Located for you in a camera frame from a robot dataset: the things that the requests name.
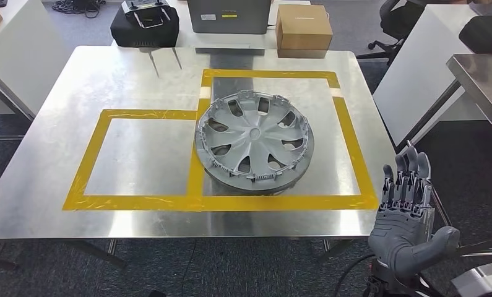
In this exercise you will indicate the stainless steel table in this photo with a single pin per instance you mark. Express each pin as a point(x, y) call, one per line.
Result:
point(483, 82)

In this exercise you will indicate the black carrying case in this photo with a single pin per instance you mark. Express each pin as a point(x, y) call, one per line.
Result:
point(143, 37)

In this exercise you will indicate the stainless steel workbench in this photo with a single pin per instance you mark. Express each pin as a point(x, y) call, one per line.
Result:
point(44, 164)

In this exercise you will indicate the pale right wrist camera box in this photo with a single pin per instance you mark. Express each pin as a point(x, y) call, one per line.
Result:
point(479, 280)

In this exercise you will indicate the black office chair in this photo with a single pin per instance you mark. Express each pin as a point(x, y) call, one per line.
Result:
point(397, 20)

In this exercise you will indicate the white cabinet panel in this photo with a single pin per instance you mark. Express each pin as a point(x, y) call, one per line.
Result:
point(418, 61)

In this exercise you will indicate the silver wheel hubcap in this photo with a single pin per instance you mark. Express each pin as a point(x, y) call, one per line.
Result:
point(254, 133)

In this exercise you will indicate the black bag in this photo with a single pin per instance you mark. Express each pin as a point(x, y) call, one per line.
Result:
point(485, 35)

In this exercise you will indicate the white desk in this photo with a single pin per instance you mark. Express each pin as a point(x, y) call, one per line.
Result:
point(225, 41)
point(28, 53)

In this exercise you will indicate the brown cardboard box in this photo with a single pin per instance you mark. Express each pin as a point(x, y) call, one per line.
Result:
point(303, 24)

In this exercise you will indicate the black remote controller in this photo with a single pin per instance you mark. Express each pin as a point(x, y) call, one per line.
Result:
point(145, 8)

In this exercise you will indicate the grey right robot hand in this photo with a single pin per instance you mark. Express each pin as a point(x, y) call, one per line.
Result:
point(401, 242)

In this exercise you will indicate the grey equipment case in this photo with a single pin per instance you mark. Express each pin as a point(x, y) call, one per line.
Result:
point(229, 16)

